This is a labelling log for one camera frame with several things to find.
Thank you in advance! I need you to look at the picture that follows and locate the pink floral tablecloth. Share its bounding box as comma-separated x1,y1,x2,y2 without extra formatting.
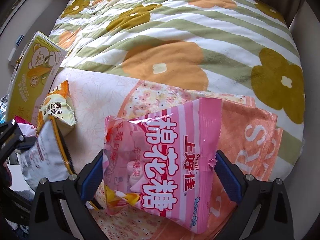
53,68,283,239

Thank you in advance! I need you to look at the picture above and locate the grey headboard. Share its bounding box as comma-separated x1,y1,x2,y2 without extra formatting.
1,0,70,96

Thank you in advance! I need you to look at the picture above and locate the pink marshmallow bag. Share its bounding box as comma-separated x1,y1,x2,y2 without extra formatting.
103,98,222,234

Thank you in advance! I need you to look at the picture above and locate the green cardboard snack box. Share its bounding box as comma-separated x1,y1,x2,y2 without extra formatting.
5,31,67,125

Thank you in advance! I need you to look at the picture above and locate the white grey snack bag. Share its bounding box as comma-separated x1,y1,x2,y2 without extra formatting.
20,117,76,191

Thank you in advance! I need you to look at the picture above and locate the floral striped quilt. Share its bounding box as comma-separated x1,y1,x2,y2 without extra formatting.
49,0,305,178

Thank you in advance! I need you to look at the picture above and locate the small blue white device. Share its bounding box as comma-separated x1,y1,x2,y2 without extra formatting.
16,35,24,46

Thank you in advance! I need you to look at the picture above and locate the orange white snack bag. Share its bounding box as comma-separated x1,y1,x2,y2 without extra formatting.
36,80,76,136

